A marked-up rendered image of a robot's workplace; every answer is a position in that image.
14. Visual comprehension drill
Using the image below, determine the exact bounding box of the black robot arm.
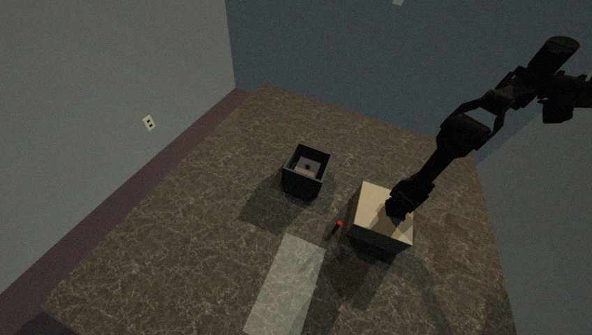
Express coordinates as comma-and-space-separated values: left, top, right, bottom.
385, 36, 580, 220

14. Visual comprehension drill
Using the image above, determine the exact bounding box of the red peg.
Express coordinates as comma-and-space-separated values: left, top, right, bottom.
332, 221, 342, 234

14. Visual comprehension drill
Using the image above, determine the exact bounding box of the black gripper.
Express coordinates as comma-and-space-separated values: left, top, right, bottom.
537, 70, 592, 108

